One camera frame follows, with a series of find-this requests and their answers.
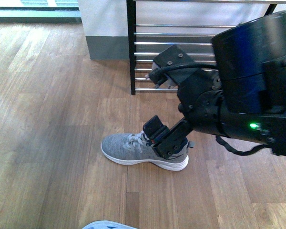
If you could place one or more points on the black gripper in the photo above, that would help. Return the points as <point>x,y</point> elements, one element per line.
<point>201,98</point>

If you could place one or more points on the black metal shoe rack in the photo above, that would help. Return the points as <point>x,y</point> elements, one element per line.
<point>144,46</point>

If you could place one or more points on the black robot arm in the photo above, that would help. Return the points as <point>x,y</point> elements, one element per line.
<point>241,99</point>

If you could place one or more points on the dark window frame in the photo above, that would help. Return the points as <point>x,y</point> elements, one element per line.
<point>40,11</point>

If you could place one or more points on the grey knit sneaker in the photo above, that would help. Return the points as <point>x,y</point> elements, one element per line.
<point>130,149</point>

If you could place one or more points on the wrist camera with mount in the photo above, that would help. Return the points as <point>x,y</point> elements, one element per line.
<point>171,67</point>

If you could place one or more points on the light blue slipper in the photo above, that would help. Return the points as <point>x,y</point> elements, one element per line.
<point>105,224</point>

